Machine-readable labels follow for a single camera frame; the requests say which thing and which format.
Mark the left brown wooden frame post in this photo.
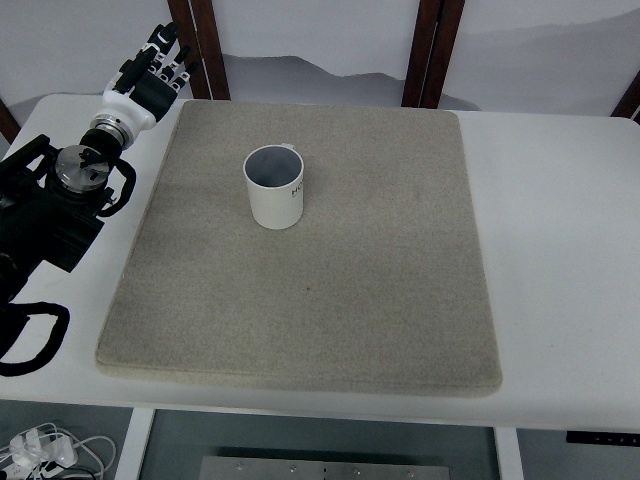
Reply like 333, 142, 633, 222
167, 0, 231, 100

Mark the white power adapter with cables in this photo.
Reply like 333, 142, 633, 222
1, 422, 118, 479

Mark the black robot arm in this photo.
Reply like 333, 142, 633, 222
1, 117, 136, 304

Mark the middle brown wooden frame post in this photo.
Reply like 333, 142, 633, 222
401, 0, 465, 109

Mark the right brown wooden frame post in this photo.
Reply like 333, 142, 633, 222
610, 72, 640, 123

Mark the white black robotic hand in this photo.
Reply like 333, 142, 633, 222
102, 22, 199, 138

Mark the metal plate with screws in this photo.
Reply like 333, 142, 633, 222
199, 456, 450, 480

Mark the black desk control panel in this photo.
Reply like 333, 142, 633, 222
566, 431, 639, 447

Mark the black sleeved cable loop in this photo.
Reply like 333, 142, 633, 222
0, 300, 71, 378

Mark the far left brown post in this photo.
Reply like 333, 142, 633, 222
0, 100, 21, 144

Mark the beige felt mat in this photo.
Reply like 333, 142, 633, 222
96, 101, 502, 396

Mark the brown wooden frame post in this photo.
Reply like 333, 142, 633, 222
610, 72, 640, 123
167, 0, 231, 100
401, 0, 465, 109

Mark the white ribbed cup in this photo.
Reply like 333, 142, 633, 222
243, 144, 305, 230

